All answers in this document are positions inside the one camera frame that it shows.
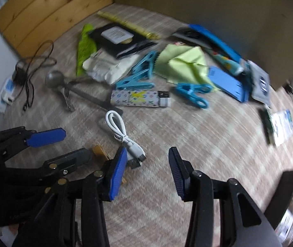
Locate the grey pouch with round logo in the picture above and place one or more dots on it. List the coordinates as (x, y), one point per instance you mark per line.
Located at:
(262, 82)

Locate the colourful toothpaste tube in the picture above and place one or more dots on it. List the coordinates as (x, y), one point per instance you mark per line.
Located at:
(226, 61)

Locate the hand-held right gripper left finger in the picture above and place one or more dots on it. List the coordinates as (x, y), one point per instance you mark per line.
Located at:
(116, 177)

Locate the white and blue packet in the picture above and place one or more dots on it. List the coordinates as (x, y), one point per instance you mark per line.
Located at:
(282, 127)

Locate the yellow-green cleaning cloth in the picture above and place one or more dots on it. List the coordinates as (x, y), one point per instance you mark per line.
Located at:
(185, 60)

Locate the blue clothes peg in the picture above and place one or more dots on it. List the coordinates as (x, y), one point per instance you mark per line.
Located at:
(144, 63)
(191, 94)
(133, 82)

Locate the dark flat packet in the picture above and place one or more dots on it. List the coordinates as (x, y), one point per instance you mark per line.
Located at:
(185, 34)

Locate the black charger plug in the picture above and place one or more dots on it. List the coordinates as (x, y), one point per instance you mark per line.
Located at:
(19, 74)

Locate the yellow-green patterned stick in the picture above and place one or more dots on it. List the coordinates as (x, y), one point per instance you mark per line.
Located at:
(126, 23)

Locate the blue phone stand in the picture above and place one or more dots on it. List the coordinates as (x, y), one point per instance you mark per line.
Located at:
(227, 83)

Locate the long blue case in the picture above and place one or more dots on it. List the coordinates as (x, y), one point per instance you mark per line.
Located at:
(216, 41)

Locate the dark green packet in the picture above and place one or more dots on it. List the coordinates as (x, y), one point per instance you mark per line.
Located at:
(266, 126)

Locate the wooden board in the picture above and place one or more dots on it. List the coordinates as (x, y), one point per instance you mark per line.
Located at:
(48, 10)

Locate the metal ice cream scoop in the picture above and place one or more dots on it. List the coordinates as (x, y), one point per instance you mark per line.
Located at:
(56, 80)

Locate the black pouch with white label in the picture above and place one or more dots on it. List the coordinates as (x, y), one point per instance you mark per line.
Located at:
(110, 40)

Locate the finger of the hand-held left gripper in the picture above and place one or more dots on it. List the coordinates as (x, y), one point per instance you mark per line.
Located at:
(46, 137)
(69, 159)

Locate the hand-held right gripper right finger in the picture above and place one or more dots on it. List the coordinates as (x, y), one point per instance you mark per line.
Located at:
(176, 175)

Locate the small brown block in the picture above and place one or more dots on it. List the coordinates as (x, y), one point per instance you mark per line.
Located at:
(99, 151)

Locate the patterned white lighter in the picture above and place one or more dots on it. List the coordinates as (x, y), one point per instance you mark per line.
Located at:
(136, 98)

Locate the white power strip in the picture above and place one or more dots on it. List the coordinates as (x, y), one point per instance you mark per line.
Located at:
(5, 95)

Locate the white wet wipes packet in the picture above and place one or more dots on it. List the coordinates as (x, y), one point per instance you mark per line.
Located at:
(105, 67)

